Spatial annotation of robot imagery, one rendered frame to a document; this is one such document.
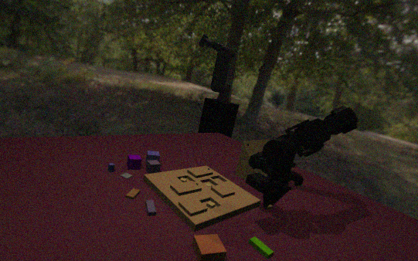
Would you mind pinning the green rectangular block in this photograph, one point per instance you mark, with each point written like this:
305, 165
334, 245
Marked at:
260, 247

